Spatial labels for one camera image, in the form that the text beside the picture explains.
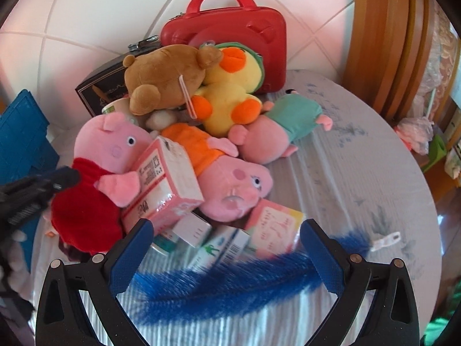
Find white box pink stripes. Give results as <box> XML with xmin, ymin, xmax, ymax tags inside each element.
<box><xmin>172</xmin><ymin>212</ymin><xmax>214</xmax><ymax>250</ymax></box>

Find pink plastic bag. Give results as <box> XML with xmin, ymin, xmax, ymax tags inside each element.
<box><xmin>394</xmin><ymin>116</ymin><xmax>435</xmax><ymax>153</ymax></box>

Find red toy suitcase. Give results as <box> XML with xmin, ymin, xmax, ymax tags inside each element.
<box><xmin>160</xmin><ymin>0</ymin><xmax>288</xmax><ymax>94</ymax></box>

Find teal white tube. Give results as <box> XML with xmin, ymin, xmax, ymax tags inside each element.
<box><xmin>150</xmin><ymin>232</ymin><xmax>181</xmax><ymax>257</ymax></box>

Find metal clip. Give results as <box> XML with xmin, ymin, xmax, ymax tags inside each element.
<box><xmin>127</xmin><ymin>35</ymin><xmax>161</xmax><ymax>53</ymax></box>

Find pale fluffy cloth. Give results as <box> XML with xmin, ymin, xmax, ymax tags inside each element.
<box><xmin>0</xmin><ymin>230</ymin><xmax>34</xmax><ymax>279</ymax></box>

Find green plastic object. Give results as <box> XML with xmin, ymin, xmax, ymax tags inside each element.
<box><xmin>421</xmin><ymin>136</ymin><xmax>448</xmax><ymax>172</ymax></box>

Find blue plastic crate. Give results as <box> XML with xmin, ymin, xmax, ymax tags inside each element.
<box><xmin>0</xmin><ymin>89</ymin><xmax>61</xmax><ymax>181</ymax></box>

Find pink pig plush red dress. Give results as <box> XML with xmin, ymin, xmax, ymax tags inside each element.
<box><xmin>50</xmin><ymin>112</ymin><xmax>154</xmax><ymax>255</ymax></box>

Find blue feather wand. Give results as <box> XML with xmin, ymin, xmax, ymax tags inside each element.
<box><xmin>136</xmin><ymin>234</ymin><xmax>372</xmax><ymax>329</ymax></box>

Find pink pig plush teal shirt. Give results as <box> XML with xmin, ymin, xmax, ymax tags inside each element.
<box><xmin>228</xmin><ymin>93</ymin><xmax>334</xmax><ymax>165</ymax></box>

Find patterned curtain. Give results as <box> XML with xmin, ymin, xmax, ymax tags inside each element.
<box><xmin>420</xmin><ymin>14</ymin><xmax>461</xmax><ymax>123</ymax></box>

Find black comb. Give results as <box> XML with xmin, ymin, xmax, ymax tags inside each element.
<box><xmin>5</xmin><ymin>200</ymin><xmax>49</xmax><ymax>227</ymax></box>

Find small white plastic clip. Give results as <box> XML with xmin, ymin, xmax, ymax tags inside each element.
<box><xmin>370</xmin><ymin>232</ymin><xmax>403</xmax><ymax>252</ymax></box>

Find brown teddy bear plush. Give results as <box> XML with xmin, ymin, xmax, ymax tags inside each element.
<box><xmin>123</xmin><ymin>44</ymin><xmax>224</xmax><ymax>116</ymax></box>

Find pastel pink flat box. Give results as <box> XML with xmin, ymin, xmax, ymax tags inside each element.
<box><xmin>244</xmin><ymin>199</ymin><xmax>305</xmax><ymax>257</ymax></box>

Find yellow duck plush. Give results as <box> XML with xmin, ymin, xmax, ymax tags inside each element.
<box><xmin>190</xmin><ymin>42</ymin><xmax>266</xmax><ymax>138</ymax></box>

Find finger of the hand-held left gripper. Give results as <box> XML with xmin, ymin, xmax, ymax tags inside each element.
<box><xmin>0</xmin><ymin>166</ymin><xmax>82</xmax><ymax>206</ymax></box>

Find pink pig plush orange dress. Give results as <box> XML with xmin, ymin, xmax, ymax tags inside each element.
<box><xmin>161</xmin><ymin>123</ymin><xmax>273</xmax><ymax>223</ymax></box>

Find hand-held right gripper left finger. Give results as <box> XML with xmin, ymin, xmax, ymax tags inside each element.
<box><xmin>35</xmin><ymin>218</ymin><xmax>155</xmax><ymax>346</ymax></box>

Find white green medicine box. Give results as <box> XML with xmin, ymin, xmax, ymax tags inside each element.
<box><xmin>188</xmin><ymin>224</ymin><xmax>252</xmax><ymax>272</ymax></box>

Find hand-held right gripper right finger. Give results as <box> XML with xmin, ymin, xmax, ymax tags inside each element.
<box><xmin>300</xmin><ymin>218</ymin><xmax>420</xmax><ymax>346</ymax></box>

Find grey white plush toy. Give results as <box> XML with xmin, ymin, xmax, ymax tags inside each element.
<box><xmin>145</xmin><ymin>109</ymin><xmax>178</xmax><ymax>131</ymax></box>

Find black gift box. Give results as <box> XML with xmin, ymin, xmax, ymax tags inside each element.
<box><xmin>75</xmin><ymin>56</ymin><xmax>131</xmax><ymax>116</ymax></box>

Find curved wooden frame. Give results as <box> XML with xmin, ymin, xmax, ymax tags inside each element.
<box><xmin>341</xmin><ymin>0</ymin><xmax>433</xmax><ymax>124</ymax></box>

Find pink tissue pack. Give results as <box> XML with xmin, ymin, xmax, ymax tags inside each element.
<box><xmin>120</xmin><ymin>136</ymin><xmax>205</xmax><ymax>236</ymax></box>

